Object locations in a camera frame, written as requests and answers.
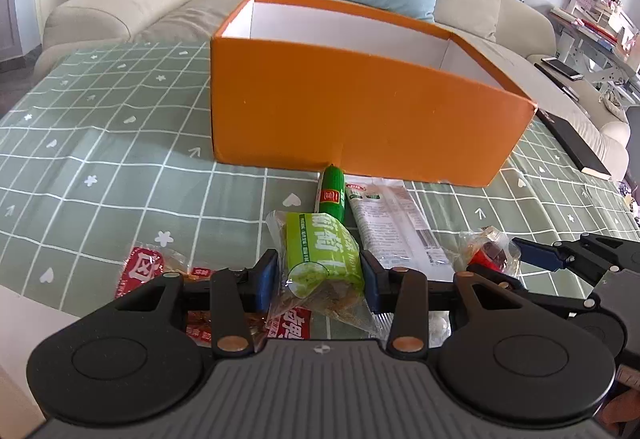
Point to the green sausage stick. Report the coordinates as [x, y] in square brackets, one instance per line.
[331, 194]

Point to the clear packet with red snack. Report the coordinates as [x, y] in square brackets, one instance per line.
[487, 246]

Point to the green raisin packet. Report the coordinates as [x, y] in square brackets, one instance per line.
[320, 249]

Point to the smartphone with white back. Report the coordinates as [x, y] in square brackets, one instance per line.
[562, 68]

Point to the large red snack packet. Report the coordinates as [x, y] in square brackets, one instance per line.
[292, 325]

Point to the orange cardboard box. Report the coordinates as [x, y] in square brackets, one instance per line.
[350, 119]

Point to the green checked tablecloth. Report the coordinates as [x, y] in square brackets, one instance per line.
[100, 144]

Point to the beige sofa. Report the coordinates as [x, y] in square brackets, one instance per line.
[125, 4]

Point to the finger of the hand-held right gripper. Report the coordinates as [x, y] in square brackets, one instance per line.
[555, 301]
[537, 254]

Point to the clear packet of white balls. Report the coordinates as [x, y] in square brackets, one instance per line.
[439, 326]

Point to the white book rack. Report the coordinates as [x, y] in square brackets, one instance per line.
[595, 34]

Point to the white long snack packet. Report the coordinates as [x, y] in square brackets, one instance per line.
[395, 224]

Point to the black notebook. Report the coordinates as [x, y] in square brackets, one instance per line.
[575, 144]

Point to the black remote control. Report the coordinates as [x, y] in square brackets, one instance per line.
[557, 81]

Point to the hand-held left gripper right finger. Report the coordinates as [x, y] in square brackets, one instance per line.
[370, 279]

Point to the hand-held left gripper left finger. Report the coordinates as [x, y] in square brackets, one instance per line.
[265, 281]

